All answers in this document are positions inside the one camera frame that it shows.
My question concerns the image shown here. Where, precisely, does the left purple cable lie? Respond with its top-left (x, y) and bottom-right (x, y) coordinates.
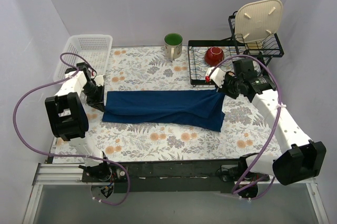
top-left (13, 52), bottom-right (131, 206)

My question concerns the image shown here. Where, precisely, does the purple cable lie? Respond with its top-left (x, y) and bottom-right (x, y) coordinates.
top-left (210, 54), bottom-right (284, 201)
top-left (13, 52), bottom-right (131, 206)

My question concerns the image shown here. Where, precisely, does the blue t shirt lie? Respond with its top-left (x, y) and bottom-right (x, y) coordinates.
top-left (102, 90), bottom-right (225, 132)

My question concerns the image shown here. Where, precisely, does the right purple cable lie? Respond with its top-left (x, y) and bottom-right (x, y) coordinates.
top-left (210, 54), bottom-right (284, 201)

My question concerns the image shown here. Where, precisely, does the aluminium frame rail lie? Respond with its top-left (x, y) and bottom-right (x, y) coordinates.
top-left (32, 161), bottom-right (316, 186)

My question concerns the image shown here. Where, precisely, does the red bowl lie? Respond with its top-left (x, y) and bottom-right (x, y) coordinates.
top-left (204, 46), bottom-right (224, 66)

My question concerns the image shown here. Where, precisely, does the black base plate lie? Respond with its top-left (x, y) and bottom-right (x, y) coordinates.
top-left (81, 159), bottom-right (271, 194)

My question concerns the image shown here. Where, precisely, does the black wire dish rack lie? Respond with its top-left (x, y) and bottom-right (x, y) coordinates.
top-left (187, 11), bottom-right (285, 87)

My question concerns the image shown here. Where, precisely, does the green inside floral mug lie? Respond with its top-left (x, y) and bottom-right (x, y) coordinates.
top-left (164, 33), bottom-right (183, 62)

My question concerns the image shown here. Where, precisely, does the floral table mat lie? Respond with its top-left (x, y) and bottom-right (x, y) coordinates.
top-left (85, 46), bottom-right (281, 162)

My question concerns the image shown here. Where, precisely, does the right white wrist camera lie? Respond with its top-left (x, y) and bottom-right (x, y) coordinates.
top-left (205, 67), bottom-right (226, 88)

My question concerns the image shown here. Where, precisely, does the white plastic basket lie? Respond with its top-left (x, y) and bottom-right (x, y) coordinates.
top-left (63, 34), bottom-right (113, 75)

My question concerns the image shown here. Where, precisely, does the cream square plastic lid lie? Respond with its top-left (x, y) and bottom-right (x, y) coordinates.
top-left (234, 0), bottom-right (283, 44)

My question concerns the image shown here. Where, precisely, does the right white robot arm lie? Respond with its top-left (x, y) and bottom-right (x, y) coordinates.
top-left (206, 55), bottom-right (326, 185)

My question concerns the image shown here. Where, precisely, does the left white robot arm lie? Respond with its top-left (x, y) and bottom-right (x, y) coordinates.
top-left (45, 62), bottom-right (112, 182)

